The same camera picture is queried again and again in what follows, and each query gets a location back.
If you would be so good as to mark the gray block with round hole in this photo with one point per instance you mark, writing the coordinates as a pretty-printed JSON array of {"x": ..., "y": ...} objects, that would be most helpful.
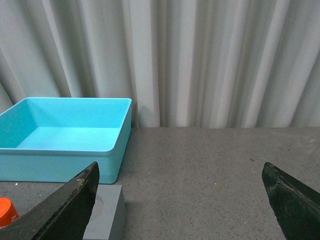
[{"x": 108, "y": 216}]

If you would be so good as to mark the blue plastic box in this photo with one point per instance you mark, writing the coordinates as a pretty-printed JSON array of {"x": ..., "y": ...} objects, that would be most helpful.
[{"x": 52, "y": 139}]

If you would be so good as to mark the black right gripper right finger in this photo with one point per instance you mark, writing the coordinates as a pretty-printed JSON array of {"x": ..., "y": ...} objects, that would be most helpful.
[{"x": 296, "y": 206}]

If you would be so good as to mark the orange cylinder with white numbers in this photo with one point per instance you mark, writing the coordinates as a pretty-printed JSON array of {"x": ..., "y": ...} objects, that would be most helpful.
[{"x": 8, "y": 213}]

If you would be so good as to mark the white curtain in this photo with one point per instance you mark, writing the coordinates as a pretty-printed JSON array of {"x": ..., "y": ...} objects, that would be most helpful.
[{"x": 183, "y": 63}]

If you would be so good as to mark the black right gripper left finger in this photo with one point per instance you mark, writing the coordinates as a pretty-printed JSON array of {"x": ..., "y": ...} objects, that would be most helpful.
[{"x": 64, "y": 215}]

